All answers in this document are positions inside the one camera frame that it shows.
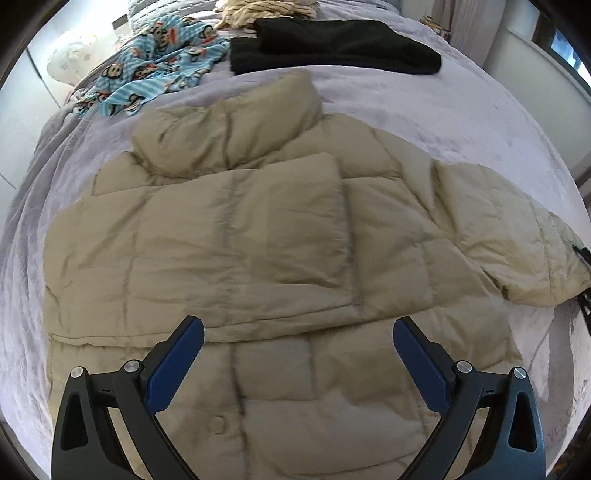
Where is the cream knitted cloth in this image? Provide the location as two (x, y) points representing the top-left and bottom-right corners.
(217, 0), (321, 34)

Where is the beige puffer jacket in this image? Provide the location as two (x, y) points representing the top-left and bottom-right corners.
(42, 69), (591, 480)

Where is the window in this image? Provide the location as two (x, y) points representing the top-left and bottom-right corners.
(531, 21), (589, 81)

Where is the black garment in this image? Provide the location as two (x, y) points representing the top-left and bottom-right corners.
(229, 17), (443, 77)

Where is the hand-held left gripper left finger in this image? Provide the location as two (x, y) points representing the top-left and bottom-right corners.
(52, 316), (205, 480)

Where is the grey quilted pillow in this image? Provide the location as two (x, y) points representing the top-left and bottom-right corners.
(124, 0), (223, 33)

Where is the lilac plush blanket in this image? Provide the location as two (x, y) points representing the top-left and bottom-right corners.
(0, 0), (591, 480)

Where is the white wardrobe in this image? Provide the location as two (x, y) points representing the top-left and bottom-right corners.
(0, 46), (63, 197)

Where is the light curtain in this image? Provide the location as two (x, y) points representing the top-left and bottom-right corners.
(441, 0), (492, 61)

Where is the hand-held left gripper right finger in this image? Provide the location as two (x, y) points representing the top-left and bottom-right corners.
(392, 316), (548, 480)

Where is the blue monkey print cloth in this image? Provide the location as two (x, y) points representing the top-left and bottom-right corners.
(74, 14), (230, 118)

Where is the white plastic bag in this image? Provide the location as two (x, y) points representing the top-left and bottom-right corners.
(46, 34), (100, 85)

